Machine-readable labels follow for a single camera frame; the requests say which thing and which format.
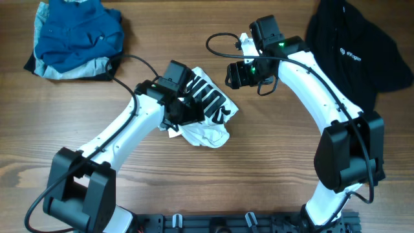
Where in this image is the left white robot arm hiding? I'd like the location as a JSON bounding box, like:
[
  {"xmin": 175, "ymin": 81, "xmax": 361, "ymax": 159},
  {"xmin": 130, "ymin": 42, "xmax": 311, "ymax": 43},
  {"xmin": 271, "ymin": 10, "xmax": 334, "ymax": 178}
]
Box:
[{"xmin": 43, "ymin": 80, "xmax": 204, "ymax": 232}]

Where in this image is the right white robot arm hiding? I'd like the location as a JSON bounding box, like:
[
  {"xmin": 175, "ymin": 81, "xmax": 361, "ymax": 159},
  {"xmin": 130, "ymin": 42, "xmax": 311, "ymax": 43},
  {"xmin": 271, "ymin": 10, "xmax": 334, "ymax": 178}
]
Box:
[{"xmin": 226, "ymin": 33, "xmax": 385, "ymax": 232}]

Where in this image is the black polo shirt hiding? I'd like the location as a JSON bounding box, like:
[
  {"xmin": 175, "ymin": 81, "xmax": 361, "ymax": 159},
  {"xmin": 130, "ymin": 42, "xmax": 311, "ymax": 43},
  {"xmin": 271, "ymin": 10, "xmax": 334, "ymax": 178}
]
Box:
[{"xmin": 305, "ymin": 0, "xmax": 413, "ymax": 112}]

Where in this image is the black garment under pile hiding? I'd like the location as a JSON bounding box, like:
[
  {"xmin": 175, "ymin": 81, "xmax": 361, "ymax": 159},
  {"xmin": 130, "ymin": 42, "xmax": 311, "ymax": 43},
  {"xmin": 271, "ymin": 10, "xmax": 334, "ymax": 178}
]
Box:
[{"xmin": 23, "ymin": 51, "xmax": 125, "ymax": 82}]

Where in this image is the white t-shirt black print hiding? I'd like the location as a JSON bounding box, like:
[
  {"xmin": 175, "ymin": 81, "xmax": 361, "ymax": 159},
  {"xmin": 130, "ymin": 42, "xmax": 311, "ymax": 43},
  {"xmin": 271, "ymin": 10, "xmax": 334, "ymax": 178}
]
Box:
[{"xmin": 159, "ymin": 67, "xmax": 238, "ymax": 148}]

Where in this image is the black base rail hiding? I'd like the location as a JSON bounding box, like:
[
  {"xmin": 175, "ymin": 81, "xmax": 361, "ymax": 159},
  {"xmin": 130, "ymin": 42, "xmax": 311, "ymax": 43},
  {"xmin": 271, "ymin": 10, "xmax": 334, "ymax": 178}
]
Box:
[{"xmin": 134, "ymin": 210, "xmax": 362, "ymax": 233}]

